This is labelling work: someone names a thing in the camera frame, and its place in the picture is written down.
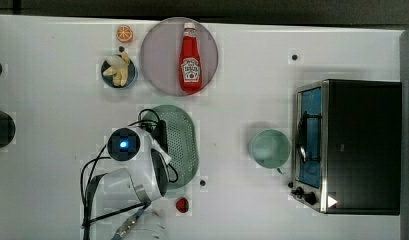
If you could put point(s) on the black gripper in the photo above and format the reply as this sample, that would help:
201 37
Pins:
159 135

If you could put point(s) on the mint green oval strainer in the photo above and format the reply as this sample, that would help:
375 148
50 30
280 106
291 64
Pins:
182 146

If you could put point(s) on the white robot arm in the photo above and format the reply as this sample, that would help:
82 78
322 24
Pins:
141 176

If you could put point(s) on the red tomato toy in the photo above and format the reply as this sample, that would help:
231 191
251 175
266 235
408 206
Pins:
182 205

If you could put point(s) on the blue bowl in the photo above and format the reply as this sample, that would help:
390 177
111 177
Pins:
132 75

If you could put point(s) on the peeled banana toy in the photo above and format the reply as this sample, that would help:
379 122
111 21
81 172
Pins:
118 69

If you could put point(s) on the grey round plate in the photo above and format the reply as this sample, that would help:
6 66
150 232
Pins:
161 49

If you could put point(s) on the red ketchup bottle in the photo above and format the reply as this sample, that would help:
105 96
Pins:
190 74

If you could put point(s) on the orange slice toy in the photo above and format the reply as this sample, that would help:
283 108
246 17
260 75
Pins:
124 34

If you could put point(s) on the mint green cup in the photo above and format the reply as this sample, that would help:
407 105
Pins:
270 149

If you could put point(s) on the black round base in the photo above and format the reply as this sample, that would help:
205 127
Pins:
7 129

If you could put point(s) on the black toaster oven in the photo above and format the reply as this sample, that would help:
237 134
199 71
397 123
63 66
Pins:
346 147

